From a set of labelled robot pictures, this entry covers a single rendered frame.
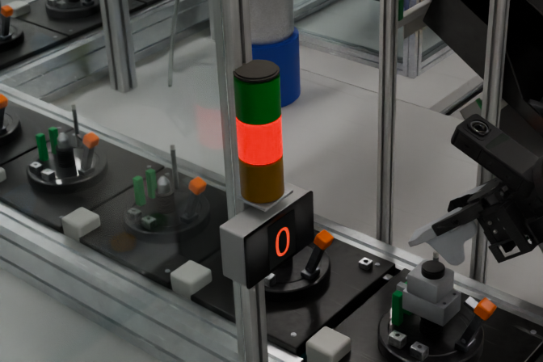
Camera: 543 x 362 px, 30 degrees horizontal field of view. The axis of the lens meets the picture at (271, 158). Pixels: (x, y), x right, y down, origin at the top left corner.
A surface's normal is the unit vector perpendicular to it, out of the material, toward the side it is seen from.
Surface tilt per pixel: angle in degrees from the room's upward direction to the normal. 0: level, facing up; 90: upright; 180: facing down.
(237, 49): 90
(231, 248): 90
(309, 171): 0
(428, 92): 0
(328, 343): 0
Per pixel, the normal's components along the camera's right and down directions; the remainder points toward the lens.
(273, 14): 0.42, 0.44
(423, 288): -0.64, 0.41
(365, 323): -0.04, -0.86
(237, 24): 0.77, 0.29
